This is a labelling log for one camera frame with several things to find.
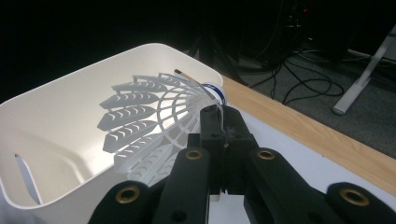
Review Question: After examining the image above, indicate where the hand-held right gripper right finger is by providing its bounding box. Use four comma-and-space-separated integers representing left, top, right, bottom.
223, 106, 260, 191

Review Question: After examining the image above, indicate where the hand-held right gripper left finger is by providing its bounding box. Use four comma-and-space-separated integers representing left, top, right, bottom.
187, 105, 225, 195

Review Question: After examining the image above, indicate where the white shuttlecock blue band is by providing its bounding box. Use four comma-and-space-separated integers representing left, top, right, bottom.
96, 72, 228, 188

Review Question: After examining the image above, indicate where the white plastic storage bin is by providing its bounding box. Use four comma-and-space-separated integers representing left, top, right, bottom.
0, 42, 225, 224

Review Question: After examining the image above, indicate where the black metal stand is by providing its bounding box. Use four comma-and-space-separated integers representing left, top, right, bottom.
186, 31, 250, 87

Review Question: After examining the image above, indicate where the white metal stand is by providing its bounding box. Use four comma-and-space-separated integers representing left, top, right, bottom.
331, 24, 396, 116

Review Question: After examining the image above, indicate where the looped black floor cable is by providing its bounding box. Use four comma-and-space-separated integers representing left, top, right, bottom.
281, 60, 346, 105

